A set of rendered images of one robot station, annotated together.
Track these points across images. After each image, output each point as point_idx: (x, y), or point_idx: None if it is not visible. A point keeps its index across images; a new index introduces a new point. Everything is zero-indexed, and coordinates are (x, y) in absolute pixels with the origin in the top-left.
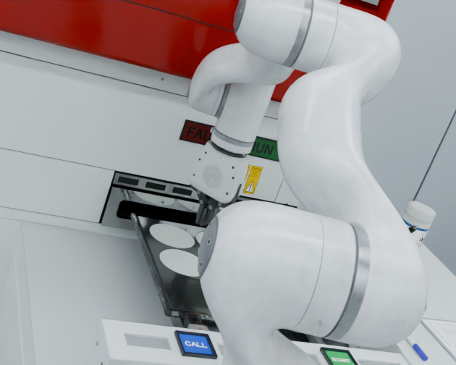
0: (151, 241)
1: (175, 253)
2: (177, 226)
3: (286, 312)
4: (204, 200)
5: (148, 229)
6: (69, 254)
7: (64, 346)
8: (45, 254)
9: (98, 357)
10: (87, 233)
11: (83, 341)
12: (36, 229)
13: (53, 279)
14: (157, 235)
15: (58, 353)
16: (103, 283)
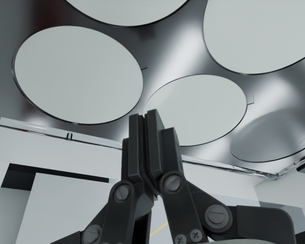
0: (112, 134)
1: (159, 114)
2: (17, 38)
3: None
4: (149, 223)
5: (61, 119)
6: (65, 143)
7: (210, 181)
8: (68, 160)
9: None
10: None
11: (212, 172)
12: (7, 153)
13: (119, 166)
14: (83, 114)
15: (215, 185)
16: None
